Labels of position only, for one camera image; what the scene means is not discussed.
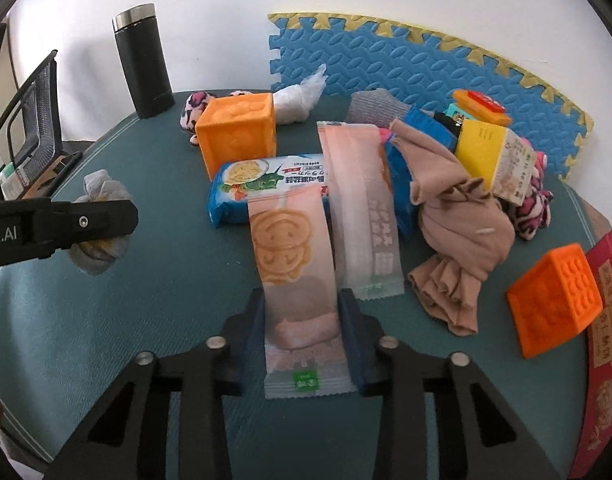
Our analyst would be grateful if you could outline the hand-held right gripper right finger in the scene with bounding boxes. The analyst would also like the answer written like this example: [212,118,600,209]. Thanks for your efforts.
[337,287,562,480]

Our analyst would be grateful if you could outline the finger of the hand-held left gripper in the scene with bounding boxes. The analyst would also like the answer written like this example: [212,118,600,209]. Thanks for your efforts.
[33,198,140,262]

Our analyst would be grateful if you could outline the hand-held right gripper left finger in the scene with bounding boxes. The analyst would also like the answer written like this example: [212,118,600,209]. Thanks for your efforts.
[45,287,268,480]

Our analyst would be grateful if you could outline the pink biscuit packet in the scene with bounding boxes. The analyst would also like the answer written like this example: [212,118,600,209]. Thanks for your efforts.
[247,183,348,400]

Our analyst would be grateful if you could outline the beige stockings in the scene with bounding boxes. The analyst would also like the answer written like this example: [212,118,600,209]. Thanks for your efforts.
[390,119,516,336]

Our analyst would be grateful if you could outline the bright blue packet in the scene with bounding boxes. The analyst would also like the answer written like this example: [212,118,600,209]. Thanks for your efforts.
[384,107,459,238]

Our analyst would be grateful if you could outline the grey ribbed sock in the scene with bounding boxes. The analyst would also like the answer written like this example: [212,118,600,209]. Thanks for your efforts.
[345,88,412,133]

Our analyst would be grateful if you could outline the white plastic bag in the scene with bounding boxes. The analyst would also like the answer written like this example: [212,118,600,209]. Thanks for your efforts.
[272,63,328,126]

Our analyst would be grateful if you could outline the black mesh desk organizer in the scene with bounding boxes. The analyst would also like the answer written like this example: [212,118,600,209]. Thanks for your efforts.
[0,50,83,202]

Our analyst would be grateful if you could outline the pink wafer packet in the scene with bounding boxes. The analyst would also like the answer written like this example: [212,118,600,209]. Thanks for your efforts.
[317,121,406,301]

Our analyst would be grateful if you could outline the blue noodle packet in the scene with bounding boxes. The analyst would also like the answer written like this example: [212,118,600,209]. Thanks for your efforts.
[208,154,337,228]

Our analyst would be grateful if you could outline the black thermos flask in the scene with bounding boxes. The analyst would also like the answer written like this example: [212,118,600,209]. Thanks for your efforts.
[112,3,176,120]

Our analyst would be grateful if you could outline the large orange embossed cube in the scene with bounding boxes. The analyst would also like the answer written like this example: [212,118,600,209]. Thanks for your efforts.
[195,92,278,181]

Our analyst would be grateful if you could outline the small orange embossed cube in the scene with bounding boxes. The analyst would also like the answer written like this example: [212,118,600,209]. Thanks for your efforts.
[506,243,603,358]

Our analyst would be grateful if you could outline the yellow carton box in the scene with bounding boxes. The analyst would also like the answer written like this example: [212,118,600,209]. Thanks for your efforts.
[454,119,537,203]

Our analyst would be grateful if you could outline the teal orange toy van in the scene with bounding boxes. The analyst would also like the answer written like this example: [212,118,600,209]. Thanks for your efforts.
[443,89,513,128]

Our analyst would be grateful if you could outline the blue foam puzzle mat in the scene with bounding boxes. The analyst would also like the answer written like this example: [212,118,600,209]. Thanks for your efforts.
[267,12,596,181]

